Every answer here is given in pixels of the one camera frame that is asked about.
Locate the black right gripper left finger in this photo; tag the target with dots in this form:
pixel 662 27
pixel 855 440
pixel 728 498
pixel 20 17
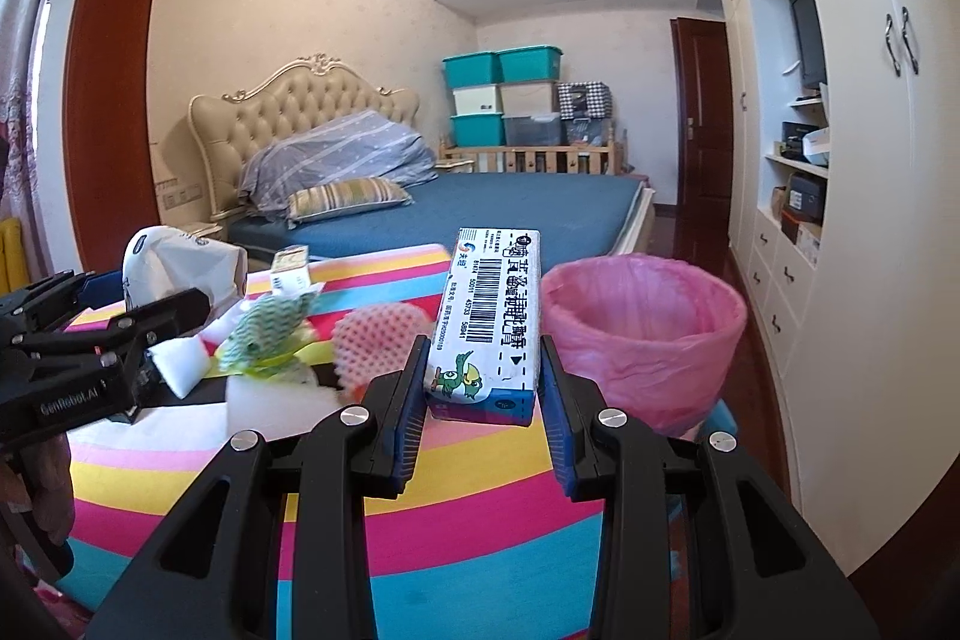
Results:
pixel 210 569

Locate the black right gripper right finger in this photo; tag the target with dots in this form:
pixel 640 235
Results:
pixel 754 568

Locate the white printed plastic bag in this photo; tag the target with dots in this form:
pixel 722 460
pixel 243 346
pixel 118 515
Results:
pixel 161 260

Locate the white foam block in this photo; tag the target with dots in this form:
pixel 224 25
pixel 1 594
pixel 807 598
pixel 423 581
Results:
pixel 278 408

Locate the green chevron cloth wad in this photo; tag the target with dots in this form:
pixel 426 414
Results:
pixel 268 337

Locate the small beige carton box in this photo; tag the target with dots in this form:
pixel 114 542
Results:
pixel 289 273

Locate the white pink foam fruit net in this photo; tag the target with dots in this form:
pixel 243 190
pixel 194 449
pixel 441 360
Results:
pixel 375 340

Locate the white green printed carton box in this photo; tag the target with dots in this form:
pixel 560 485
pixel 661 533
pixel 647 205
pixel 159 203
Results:
pixel 484 362

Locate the pink lined trash bin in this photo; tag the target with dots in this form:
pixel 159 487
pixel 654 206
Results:
pixel 657 335

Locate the person left hand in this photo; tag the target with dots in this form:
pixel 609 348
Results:
pixel 43 486

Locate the cream bedside table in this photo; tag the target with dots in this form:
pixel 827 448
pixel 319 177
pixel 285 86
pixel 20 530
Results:
pixel 213 231

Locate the colourful striped table cloth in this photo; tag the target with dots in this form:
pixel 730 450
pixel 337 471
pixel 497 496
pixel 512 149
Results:
pixel 482 544

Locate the striped yellow pillow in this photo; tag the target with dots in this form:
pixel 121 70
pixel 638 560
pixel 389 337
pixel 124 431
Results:
pixel 353 196

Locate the grey striped duvet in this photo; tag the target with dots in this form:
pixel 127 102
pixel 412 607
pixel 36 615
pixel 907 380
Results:
pixel 364 144

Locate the beige tufted headboard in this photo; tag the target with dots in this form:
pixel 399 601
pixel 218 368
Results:
pixel 308 92

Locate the bed with blue sheet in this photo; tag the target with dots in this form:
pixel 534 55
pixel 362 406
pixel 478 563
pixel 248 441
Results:
pixel 578 215

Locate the dark red door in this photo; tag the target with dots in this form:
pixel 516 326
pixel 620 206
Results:
pixel 706 141

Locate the teal storage box bottom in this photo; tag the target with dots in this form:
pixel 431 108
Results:
pixel 478 130

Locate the teal storage box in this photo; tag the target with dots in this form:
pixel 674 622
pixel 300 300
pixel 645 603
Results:
pixel 531 63
pixel 478 130
pixel 468 70

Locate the grey storage box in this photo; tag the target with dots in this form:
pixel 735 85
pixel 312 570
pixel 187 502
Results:
pixel 540 129

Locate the white storage box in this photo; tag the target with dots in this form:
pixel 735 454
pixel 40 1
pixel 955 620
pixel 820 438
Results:
pixel 477 99

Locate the checked black white bag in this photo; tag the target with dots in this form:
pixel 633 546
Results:
pixel 585 100

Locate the teal storage box top left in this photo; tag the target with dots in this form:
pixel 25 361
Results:
pixel 468 70

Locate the black television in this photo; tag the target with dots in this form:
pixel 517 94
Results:
pixel 813 68

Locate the beige storage box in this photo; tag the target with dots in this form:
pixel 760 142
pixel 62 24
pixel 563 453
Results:
pixel 527 99

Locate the teal storage box top right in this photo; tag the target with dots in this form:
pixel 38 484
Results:
pixel 531 63

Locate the white built-in wardrobe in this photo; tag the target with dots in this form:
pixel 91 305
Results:
pixel 864 335

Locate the wooden crib rail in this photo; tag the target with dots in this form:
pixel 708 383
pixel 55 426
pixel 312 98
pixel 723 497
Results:
pixel 609 158

